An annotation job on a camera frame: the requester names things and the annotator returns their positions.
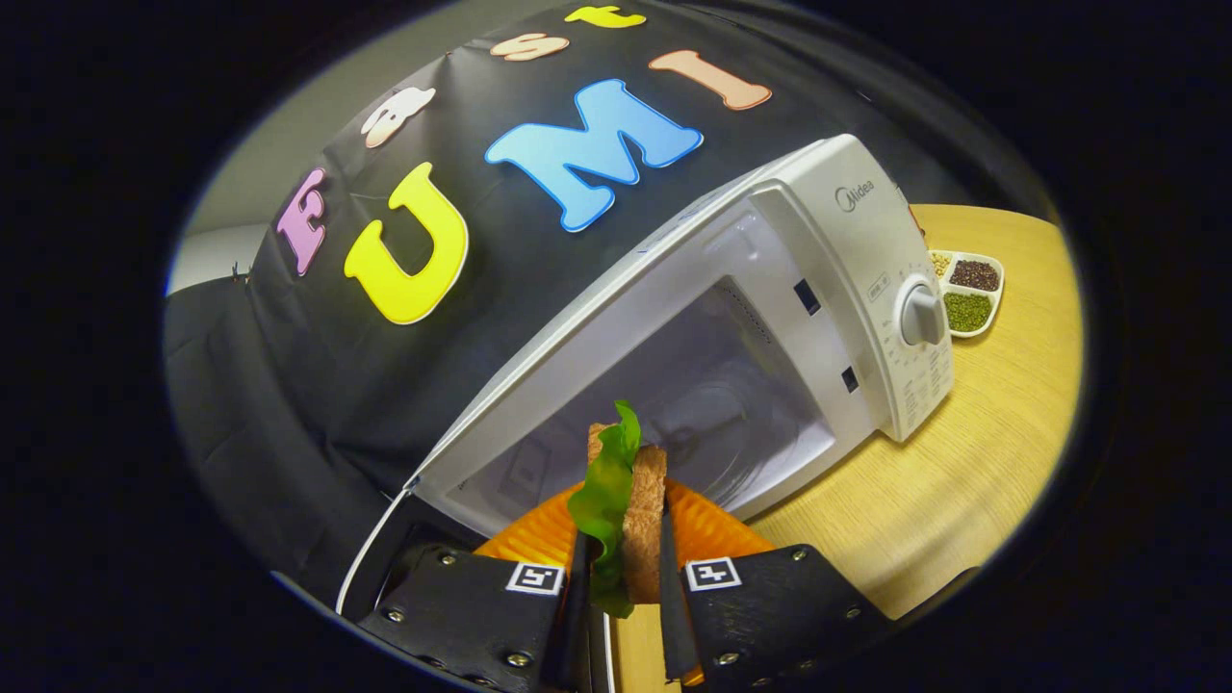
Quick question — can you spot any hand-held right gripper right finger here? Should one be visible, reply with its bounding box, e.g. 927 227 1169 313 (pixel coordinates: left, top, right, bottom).
659 478 896 689

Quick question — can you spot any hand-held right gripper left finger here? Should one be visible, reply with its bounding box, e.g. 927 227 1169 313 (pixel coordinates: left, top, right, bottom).
358 481 590 693

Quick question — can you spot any bread and lettuce sandwich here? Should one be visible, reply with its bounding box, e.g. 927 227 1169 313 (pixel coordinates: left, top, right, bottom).
566 400 669 619

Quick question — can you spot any white microwave oven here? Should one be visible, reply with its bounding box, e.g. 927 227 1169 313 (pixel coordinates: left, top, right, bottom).
335 133 956 617

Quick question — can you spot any white divided dish with beans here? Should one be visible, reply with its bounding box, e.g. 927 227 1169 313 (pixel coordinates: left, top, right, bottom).
929 248 1006 340

